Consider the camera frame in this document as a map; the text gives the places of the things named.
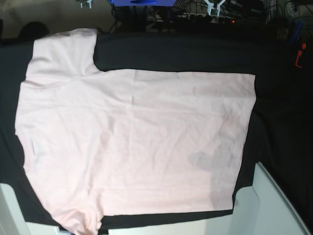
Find pink T-shirt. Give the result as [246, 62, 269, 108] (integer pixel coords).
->
[15, 29, 256, 235]

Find black power strip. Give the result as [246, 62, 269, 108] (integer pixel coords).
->
[146, 13, 237, 25]

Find black table cloth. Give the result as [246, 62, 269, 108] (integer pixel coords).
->
[0, 33, 313, 230]

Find red black clamp right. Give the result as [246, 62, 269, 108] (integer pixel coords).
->
[295, 43, 307, 69]

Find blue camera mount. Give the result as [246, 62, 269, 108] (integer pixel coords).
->
[109, 0, 176, 6]

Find white camera bracket right arm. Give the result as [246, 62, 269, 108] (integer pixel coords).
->
[77, 0, 92, 9]

